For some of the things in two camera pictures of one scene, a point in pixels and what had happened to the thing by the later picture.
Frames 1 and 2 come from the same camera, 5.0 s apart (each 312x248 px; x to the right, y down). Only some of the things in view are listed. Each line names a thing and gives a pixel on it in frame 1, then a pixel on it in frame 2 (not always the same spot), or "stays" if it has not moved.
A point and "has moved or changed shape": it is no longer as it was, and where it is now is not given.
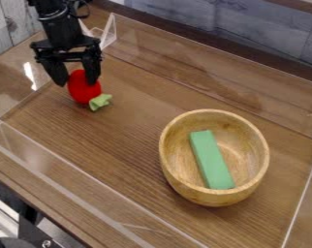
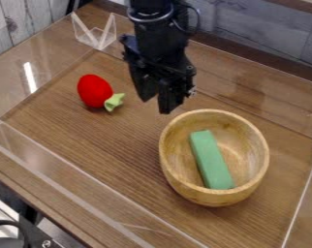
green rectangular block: x=213 y=161 stays
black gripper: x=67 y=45 -> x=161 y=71
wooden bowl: x=214 y=151 stays
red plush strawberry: x=86 y=92 has moved or changed shape
